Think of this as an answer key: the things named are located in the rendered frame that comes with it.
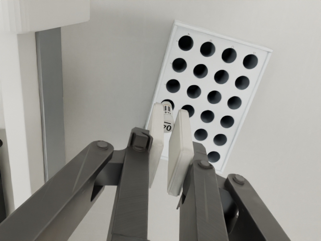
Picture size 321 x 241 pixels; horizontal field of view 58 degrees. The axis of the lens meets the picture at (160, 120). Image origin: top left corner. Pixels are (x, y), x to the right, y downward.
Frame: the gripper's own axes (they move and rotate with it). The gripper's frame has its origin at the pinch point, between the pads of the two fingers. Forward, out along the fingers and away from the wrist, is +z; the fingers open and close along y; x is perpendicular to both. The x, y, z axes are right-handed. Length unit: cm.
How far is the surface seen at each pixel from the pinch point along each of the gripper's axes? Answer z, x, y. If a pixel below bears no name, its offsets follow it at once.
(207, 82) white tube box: 7.5, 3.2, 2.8
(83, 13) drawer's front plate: 2.9, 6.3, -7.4
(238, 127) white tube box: 7.3, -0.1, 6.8
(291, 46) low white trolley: 11.0, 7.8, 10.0
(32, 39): -0.8, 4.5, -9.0
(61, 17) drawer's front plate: -1.4, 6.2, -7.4
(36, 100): -0.9, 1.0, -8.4
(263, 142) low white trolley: 11.0, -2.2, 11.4
